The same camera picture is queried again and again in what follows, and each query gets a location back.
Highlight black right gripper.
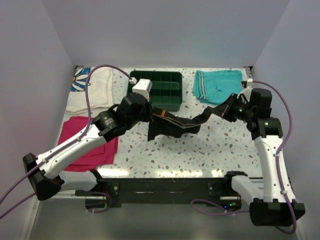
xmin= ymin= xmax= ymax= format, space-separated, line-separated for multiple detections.
xmin=210 ymin=93 xmax=255 ymax=123

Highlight black striped underwear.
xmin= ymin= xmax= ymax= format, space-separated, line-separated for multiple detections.
xmin=147 ymin=106 xmax=222 ymax=142

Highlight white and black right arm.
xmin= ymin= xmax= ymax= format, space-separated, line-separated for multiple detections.
xmin=220 ymin=88 xmax=306 ymax=228

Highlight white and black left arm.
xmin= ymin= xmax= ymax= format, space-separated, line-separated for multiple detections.
xmin=22 ymin=92 xmax=152 ymax=201

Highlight folded teal shorts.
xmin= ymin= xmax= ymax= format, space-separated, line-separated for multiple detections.
xmin=192 ymin=70 xmax=243 ymax=105

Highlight green plastic divided tray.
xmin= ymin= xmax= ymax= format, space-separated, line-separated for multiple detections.
xmin=129 ymin=70 xmax=183 ymax=112

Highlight cream daisy print shirt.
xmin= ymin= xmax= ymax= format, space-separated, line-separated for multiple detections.
xmin=66 ymin=67 xmax=114 ymax=115

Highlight folded pink cloth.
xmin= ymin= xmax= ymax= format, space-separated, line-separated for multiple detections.
xmin=57 ymin=115 xmax=119 ymax=173

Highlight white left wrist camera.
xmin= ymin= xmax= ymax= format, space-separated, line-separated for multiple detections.
xmin=132 ymin=78 xmax=152 ymax=99

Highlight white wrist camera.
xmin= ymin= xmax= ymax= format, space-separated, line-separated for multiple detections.
xmin=132 ymin=78 xmax=152 ymax=99
xmin=239 ymin=78 xmax=254 ymax=100

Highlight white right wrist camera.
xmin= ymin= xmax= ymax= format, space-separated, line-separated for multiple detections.
xmin=239 ymin=78 xmax=254 ymax=100

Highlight aluminium frame rail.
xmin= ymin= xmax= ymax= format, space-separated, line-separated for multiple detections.
xmin=244 ymin=66 xmax=253 ymax=79

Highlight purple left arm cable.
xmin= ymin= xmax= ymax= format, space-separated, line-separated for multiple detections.
xmin=0 ymin=64 xmax=136 ymax=214

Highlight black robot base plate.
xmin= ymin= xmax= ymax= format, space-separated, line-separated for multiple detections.
xmin=98 ymin=177 xmax=242 ymax=211

